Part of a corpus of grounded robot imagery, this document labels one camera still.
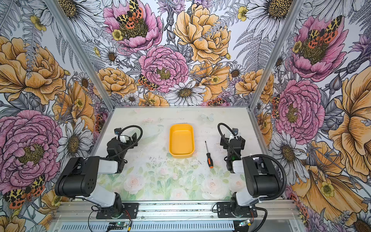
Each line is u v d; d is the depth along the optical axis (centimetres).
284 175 43
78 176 46
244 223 72
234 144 80
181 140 99
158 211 76
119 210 68
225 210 74
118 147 74
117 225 71
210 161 89
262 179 45
